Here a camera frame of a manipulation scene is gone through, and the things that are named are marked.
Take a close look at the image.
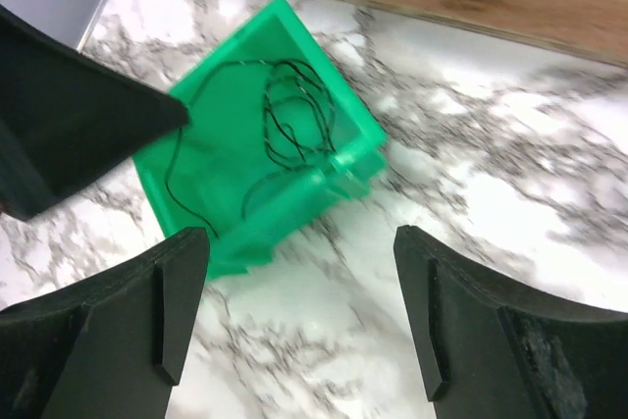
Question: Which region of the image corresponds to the green storage bin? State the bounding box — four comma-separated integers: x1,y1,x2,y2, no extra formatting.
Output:
133,0,386,279

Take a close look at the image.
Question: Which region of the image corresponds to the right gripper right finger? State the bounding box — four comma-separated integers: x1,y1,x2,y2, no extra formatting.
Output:
394,226,627,419

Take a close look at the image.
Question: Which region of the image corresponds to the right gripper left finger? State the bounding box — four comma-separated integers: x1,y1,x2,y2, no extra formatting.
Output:
1,228,210,418

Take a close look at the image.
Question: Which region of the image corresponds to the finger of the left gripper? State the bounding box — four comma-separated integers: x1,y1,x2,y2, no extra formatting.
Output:
1,9,189,221

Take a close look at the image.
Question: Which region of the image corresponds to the black wire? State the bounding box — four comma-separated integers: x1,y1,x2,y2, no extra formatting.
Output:
164,58,340,238

